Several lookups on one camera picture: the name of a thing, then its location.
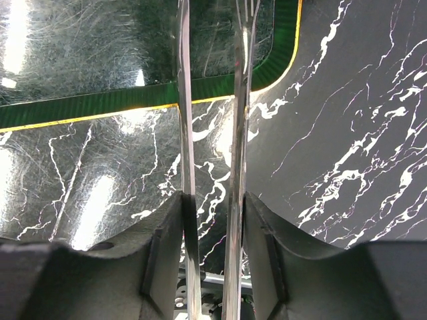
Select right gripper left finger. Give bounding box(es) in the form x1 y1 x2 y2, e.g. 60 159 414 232
1 192 200 319

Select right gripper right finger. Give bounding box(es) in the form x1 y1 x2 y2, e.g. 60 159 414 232
244 193 426 319

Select silver metal tongs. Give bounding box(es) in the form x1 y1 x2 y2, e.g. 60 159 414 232
172 1 275 319

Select black gold-rimmed tray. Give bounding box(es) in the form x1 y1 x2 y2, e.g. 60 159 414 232
1 1 302 131

